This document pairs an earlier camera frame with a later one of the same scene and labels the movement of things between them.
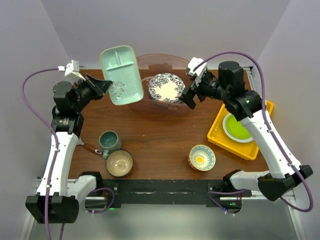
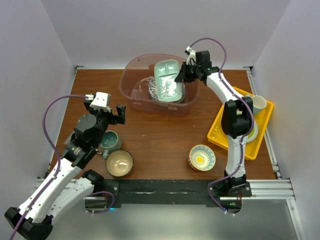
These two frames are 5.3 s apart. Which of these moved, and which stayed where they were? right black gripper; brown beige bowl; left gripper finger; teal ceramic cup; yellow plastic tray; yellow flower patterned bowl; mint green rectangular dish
Moved: left gripper finger; right black gripper; mint green rectangular dish
Stayed: yellow plastic tray; brown beige bowl; teal ceramic cup; yellow flower patterned bowl
